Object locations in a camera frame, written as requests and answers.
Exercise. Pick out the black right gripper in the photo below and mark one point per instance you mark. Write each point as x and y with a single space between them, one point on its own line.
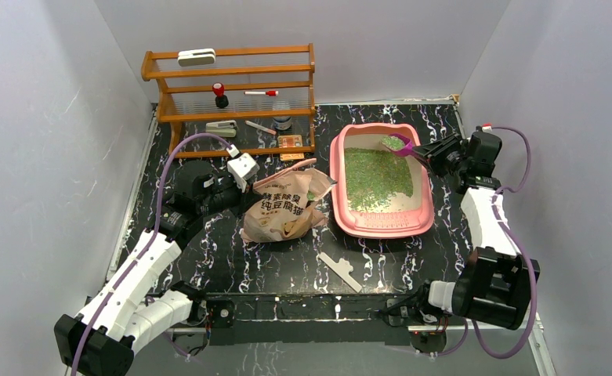
435 151

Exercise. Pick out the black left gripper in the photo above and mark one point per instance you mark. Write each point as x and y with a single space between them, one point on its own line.
244 193

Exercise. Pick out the cat litter bag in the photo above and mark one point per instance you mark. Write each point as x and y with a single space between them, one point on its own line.
288 205

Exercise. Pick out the purple litter scoop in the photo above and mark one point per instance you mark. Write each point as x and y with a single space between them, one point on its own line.
403 146

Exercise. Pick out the pink cat litter box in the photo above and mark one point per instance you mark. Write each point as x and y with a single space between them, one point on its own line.
379 194

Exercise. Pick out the orange wooden shelf rack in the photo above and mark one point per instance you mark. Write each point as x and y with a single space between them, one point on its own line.
185 94

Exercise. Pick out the grey bag sealing clip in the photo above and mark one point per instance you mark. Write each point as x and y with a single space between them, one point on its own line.
343 269

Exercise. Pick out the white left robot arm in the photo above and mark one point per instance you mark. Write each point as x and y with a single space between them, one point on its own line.
104 337

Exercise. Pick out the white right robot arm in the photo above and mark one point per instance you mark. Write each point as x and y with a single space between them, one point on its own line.
496 284

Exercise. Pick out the orange snack packet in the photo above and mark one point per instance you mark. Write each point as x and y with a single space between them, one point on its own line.
287 142

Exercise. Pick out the white pen on shelf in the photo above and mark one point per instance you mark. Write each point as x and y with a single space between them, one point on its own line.
260 127

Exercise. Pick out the grey stapler lower shelf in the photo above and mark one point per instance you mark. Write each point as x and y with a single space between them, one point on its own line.
225 129

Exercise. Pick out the small glass jar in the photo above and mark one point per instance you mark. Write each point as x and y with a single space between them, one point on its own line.
282 122

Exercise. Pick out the red black stamp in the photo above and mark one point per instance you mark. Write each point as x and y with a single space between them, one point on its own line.
221 99

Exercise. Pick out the red white marker pen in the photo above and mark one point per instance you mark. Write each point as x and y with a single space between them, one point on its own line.
270 93

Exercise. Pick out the white stapler on top shelf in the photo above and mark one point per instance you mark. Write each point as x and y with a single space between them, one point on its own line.
196 57

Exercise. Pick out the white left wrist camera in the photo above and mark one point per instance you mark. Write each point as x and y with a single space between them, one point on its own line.
243 168

